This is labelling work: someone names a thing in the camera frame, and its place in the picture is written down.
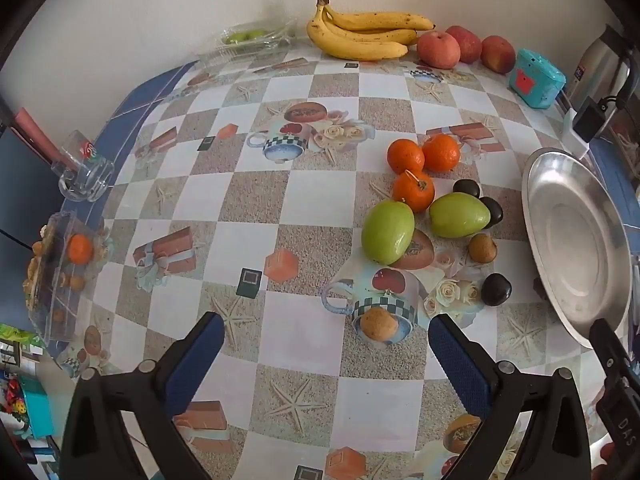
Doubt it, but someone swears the green packet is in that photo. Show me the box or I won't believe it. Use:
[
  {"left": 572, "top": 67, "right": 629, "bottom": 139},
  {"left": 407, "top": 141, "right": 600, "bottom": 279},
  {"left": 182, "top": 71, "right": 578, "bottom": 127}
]
[{"left": 0, "top": 324, "right": 45, "bottom": 357}]

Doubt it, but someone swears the orange tangerine with stem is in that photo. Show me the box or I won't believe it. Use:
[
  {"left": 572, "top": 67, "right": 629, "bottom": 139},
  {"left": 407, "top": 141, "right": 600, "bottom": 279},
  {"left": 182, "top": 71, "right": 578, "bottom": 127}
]
[{"left": 392, "top": 170, "right": 436, "bottom": 213}]

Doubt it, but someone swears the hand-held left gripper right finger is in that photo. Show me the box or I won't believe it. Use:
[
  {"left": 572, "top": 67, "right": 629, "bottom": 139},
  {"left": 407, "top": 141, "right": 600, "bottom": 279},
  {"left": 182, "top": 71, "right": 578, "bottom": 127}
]
[{"left": 428, "top": 313, "right": 606, "bottom": 480}]

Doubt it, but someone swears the white charger block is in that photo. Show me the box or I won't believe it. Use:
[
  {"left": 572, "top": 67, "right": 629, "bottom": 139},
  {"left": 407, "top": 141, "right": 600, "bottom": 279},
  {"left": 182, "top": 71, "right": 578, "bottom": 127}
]
[{"left": 561, "top": 109, "right": 593, "bottom": 158}]

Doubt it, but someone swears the teal box with red label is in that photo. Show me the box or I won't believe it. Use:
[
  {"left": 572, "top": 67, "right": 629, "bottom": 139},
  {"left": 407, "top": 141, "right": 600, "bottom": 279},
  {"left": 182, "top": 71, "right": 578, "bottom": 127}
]
[{"left": 508, "top": 48, "right": 567, "bottom": 110}]

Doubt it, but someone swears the clear glass mug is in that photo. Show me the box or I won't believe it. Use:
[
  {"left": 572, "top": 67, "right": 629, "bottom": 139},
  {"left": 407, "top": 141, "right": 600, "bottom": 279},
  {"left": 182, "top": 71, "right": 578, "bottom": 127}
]
[{"left": 51, "top": 130, "right": 115, "bottom": 203}]

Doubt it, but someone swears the red apple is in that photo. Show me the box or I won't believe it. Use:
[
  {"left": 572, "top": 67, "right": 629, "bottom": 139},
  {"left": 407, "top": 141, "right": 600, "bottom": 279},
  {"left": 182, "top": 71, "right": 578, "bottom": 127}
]
[
  {"left": 481, "top": 35, "right": 516, "bottom": 75},
  {"left": 445, "top": 25, "right": 483, "bottom": 64},
  {"left": 417, "top": 31, "right": 461, "bottom": 69}
]

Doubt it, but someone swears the clear plastic tray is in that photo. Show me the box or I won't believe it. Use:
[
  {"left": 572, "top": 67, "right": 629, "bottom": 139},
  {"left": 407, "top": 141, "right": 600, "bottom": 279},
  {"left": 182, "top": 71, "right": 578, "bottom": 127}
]
[{"left": 197, "top": 19, "right": 298, "bottom": 66}]

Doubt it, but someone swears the printed checkered tablecloth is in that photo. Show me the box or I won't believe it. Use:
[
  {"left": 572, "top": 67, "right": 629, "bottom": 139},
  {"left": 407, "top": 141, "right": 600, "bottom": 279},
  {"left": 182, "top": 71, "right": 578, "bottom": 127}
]
[{"left": 30, "top": 52, "right": 640, "bottom": 480}]

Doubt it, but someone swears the black power adapter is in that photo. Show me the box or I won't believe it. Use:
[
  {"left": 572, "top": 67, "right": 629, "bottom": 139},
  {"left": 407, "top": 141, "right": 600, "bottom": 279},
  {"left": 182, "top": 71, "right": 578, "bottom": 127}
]
[{"left": 575, "top": 97, "right": 609, "bottom": 141}]

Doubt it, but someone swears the teal storage bin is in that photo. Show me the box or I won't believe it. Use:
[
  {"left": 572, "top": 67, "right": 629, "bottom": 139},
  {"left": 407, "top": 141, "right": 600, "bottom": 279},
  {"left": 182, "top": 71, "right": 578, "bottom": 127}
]
[{"left": 21, "top": 379, "right": 57, "bottom": 439}]

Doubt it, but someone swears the tangerine inside plastic container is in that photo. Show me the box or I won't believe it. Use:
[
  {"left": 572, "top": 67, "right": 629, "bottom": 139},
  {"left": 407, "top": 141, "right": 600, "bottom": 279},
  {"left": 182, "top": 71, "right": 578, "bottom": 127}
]
[{"left": 66, "top": 234, "right": 95, "bottom": 266}]

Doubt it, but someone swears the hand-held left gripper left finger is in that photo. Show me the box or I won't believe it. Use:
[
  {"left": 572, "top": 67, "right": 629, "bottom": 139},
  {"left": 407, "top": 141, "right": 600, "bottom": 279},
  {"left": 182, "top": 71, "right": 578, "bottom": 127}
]
[{"left": 59, "top": 311, "right": 226, "bottom": 480}]

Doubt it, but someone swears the yellow banana bunch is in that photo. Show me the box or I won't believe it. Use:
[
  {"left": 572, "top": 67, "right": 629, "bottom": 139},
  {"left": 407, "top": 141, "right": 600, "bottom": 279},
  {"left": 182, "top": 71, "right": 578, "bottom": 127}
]
[{"left": 306, "top": 0, "right": 436, "bottom": 61}]

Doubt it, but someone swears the dark blue panel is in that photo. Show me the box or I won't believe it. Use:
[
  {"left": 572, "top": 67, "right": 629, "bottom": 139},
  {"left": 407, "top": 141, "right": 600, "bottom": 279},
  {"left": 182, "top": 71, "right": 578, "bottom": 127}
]
[{"left": 0, "top": 127, "right": 62, "bottom": 311}]

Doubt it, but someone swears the pink rod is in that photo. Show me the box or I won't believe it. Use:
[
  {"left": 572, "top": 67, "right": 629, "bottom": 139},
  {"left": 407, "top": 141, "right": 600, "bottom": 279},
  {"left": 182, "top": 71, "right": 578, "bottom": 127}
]
[{"left": 14, "top": 107, "right": 67, "bottom": 163}]

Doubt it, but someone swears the clear plastic fruit container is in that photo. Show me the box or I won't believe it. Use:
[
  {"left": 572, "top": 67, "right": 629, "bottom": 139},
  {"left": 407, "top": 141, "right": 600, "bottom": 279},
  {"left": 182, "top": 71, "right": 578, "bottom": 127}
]
[{"left": 22, "top": 211, "right": 108, "bottom": 346}]

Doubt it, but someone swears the silver thermos jug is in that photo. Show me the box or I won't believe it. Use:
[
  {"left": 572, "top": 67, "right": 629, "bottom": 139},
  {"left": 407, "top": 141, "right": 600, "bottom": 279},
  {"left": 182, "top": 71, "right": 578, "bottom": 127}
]
[{"left": 564, "top": 24, "right": 640, "bottom": 117}]

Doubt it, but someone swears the large green mango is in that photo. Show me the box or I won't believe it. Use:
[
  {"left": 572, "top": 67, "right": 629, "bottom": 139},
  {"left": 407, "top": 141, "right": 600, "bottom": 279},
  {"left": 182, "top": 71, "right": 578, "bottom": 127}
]
[{"left": 361, "top": 199, "right": 416, "bottom": 265}]

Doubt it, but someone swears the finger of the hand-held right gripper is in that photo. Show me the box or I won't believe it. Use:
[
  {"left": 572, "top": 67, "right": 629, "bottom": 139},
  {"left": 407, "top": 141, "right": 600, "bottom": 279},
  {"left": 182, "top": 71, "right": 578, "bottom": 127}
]
[{"left": 588, "top": 318, "right": 640, "bottom": 396}]

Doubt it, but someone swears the round metal plate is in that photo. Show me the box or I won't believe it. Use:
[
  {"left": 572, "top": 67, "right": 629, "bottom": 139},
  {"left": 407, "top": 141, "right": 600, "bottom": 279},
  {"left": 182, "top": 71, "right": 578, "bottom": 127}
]
[{"left": 521, "top": 147, "right": 633, "bottom": 350}]

